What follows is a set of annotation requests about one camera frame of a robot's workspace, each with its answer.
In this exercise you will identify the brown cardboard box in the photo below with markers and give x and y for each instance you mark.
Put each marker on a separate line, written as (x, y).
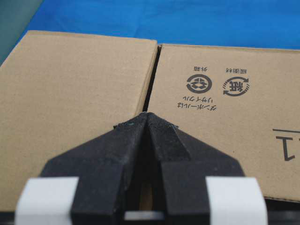
(59, 90)

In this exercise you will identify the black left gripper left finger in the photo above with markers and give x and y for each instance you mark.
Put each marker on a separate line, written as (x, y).
(85, 185)

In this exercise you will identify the blue table mat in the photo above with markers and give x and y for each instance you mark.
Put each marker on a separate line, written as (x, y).
(245, 23)

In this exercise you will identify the green backdrop sheet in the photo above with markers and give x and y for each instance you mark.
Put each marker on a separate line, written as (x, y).
(14, 18)

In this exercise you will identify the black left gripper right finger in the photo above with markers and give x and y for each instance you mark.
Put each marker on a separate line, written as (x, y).
(200, 184)

